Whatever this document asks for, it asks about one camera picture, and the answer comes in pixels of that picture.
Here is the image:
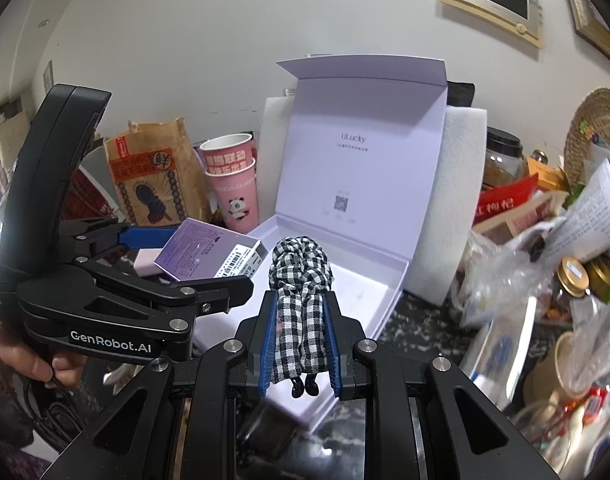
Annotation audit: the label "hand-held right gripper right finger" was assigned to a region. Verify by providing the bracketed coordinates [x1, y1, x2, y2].
[325, 293, 562, 480]

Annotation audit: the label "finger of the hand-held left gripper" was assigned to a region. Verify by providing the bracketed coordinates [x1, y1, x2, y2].
[76, 259, 256, 317]
[59, 219, 180, 257]

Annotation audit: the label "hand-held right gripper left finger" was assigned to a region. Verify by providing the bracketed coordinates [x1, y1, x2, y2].
[45, 290, 280, 480]

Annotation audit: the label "small purple card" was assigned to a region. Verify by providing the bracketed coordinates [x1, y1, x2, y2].
[154, 217, 260, 283]

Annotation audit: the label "black white checkered scrunchie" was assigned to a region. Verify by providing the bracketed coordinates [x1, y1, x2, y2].
[267, 235, 336, 397]

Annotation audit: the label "lilac gift box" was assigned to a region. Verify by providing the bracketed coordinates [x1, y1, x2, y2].
[191, 56, 450, 435]

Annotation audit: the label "person's left hand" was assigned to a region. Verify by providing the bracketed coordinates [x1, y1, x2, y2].
[0, 321, 86, 390]

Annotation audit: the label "printed brown paper bag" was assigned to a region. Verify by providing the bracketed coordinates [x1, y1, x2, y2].
[103, 117, 216, 229]

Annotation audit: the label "pink panda paper cup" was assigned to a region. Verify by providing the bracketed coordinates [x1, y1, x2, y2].
[205, 157, 260, 235]

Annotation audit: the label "red paper cup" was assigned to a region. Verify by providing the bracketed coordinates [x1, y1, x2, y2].
[199, 133, 258, 172]

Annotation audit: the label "white blue packet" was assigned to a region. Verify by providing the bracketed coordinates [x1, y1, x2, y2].
[464, 300, 536, 402]

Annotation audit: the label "clear plastic bag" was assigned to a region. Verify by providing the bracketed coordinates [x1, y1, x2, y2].
[457, 230, 563, 323]

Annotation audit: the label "white foam block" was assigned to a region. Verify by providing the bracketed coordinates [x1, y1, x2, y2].
[260, 95, 488, 307]

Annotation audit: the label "beige paper cup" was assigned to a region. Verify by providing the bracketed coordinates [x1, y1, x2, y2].
[524, 332, 586, 412]

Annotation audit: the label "red packet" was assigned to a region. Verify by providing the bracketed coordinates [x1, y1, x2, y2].
[475, 175, 540, 226]

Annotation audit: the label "glass jar brown contents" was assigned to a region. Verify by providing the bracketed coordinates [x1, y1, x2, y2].
[482, 127, 524, 192]

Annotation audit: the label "gold lid glass jar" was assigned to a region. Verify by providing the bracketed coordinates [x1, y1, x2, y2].
[555, 256, 594, 302]

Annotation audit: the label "yellow box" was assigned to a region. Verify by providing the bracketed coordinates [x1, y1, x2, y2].
[527, 157, 568, 194]

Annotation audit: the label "green jar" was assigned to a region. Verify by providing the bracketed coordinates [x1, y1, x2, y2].
[587, 255, 610, 303]

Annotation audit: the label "black container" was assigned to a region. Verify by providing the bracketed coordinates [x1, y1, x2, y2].
[446, 80, 476, 109]

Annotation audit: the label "printed paper leaflet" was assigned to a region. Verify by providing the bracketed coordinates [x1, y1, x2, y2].
[545, 157, 610, 266]

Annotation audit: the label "round woven straw mat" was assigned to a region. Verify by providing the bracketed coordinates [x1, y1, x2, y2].
[564, 87, 610, 186]

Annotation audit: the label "gold picture frame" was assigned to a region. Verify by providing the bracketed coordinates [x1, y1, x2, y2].
[555, 0, 610, 74]

